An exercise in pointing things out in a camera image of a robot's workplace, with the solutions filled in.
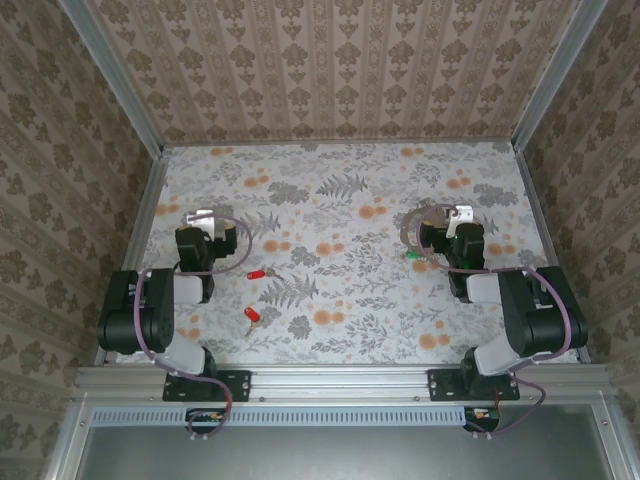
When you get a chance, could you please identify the aluminium corner post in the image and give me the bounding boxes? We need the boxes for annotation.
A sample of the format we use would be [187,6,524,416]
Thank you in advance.
[512,0,614,152]
[57,0,166,155]

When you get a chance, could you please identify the floral patterned table cover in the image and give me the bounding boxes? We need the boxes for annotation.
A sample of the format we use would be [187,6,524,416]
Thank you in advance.
[117,142,581,365]

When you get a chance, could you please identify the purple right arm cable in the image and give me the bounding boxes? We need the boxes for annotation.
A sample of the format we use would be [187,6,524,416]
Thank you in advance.
[416,203,575,442]

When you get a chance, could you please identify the grey slotted cable duct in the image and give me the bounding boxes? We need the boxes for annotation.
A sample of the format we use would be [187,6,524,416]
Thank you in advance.
[92,405,501,428]

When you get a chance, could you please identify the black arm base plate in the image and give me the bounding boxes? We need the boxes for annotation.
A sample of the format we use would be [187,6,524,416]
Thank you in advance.
[428,368,521,402]
[163,369,252,403]

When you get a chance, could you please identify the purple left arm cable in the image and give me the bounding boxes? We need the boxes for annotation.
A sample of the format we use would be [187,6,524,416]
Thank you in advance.
[132,215,254,445]

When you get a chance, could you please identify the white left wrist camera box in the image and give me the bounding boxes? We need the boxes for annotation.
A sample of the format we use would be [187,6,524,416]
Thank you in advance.
[186,209,217,240]

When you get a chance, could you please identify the grey metal sheet panel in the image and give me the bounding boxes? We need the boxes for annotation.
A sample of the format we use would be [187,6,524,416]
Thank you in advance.
[79,424,609,480]

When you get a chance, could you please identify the aluminium side rail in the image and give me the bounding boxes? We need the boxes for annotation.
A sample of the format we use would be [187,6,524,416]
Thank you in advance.
[93,147,172,366]
[513,142,592,364]

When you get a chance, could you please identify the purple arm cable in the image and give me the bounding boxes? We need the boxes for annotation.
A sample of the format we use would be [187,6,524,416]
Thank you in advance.
[416,203,575,442]
[132,215,254,445]

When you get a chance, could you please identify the black controller board box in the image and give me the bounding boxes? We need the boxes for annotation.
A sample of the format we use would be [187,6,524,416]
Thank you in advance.
[185,407,226,434]
[463,406,501,432]

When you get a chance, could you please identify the wide aluminium extrusion beam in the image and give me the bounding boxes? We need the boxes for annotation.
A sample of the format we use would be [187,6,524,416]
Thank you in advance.
[73,363,615,402]

